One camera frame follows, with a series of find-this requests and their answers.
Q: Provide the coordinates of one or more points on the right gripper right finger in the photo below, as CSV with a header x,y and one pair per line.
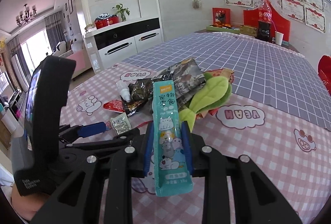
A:
x,y
186,141

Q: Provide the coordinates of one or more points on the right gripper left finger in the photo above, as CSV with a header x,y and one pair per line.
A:
x,y
148,143

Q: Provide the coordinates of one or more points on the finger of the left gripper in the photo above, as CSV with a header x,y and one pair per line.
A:
x,y
92,129

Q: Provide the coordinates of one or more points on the teal pet snack packet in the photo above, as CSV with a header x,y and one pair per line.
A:
x,y
170,168

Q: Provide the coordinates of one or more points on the dark gold snack wrapper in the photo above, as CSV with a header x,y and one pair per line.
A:
x,y
140,93

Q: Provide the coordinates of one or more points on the white small squeeze bottle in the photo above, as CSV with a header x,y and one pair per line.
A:
x,y
123,90

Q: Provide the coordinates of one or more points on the silver small sachet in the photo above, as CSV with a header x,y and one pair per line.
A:
x,y
120,124

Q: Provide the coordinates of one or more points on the red small sauce packet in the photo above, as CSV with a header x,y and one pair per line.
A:
x,y
114,106

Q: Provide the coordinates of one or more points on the green leaf plush toy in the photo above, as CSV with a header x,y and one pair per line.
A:
x,y
215,92

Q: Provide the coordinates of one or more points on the camouflage pattern bag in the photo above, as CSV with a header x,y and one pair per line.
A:
x,y
188,80

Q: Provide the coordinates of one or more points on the television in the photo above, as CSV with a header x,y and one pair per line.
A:
x,y
6,87

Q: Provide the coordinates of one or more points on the pink blanket on sofa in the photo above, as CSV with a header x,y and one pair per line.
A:
x,y
79,58

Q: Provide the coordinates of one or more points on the white floor air conditioner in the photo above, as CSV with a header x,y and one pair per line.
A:
x,y
19,73

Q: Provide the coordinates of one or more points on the beige sofa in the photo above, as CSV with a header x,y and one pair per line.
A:
x,y
61,51

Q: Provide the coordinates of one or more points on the white black sideboard cabinet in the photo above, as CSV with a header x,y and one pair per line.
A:
x,y
111,44

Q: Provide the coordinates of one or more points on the grey grid tablecloth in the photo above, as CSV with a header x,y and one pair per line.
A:
x,y
263,72

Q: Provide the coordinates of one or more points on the pink checkered tablecloth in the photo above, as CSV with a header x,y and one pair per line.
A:
x,y
293,153

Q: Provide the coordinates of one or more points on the red photo card stand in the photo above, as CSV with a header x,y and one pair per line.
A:
x,y
221,17

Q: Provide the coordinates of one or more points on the black chandelier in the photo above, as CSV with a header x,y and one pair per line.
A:
x,y
26,15

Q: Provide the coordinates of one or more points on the white paper cup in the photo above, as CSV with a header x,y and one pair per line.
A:
x,y
278,38

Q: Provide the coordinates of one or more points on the cola bottle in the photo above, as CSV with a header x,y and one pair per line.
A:
x,y
264,21

